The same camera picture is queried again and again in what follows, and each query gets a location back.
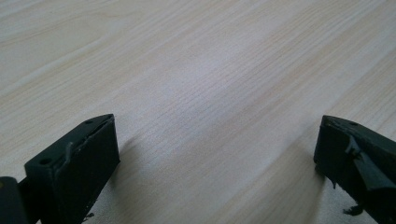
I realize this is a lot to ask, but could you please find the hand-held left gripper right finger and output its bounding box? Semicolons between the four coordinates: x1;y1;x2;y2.
313;115;396;224

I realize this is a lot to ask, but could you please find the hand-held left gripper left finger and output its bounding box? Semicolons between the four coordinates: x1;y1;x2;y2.
18;113;121;224

